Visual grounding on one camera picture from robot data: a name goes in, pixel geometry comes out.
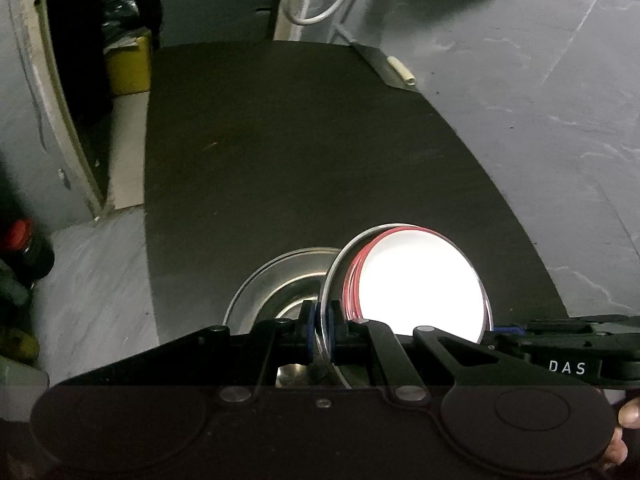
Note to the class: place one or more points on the black plastic bag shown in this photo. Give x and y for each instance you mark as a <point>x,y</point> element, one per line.
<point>120,2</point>

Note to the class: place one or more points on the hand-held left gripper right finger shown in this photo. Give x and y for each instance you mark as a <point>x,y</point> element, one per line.
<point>334,332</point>

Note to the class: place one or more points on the dark cleaver knife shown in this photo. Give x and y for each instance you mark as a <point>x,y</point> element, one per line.
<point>392,67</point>

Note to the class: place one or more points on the deep steel bowl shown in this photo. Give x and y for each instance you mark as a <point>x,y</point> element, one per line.
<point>341,280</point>

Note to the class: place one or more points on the dark cabinet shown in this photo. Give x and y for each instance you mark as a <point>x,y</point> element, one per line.
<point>220,5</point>

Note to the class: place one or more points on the green bottle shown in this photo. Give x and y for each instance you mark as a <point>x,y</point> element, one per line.
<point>12,290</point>

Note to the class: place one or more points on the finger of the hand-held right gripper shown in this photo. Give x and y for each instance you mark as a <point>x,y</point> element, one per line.
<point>507,331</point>

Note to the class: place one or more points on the dark bottle with red cap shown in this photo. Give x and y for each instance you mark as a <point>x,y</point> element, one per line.
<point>25,250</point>

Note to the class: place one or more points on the white ceramic bowl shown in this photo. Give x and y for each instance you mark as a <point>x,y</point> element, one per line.
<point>352,287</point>
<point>425,285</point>

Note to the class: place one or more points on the large steel bowl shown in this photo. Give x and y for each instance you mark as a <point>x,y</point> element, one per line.
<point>247,292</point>

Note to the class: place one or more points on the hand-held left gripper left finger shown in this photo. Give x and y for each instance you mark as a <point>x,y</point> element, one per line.
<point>309,330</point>

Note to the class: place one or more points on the yellow box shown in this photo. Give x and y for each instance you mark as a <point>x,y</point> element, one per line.
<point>130,62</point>

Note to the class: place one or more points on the person's right hand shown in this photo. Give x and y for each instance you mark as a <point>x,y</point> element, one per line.
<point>631,414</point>

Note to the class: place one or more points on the white door frame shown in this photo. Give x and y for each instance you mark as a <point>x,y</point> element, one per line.
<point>55,110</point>

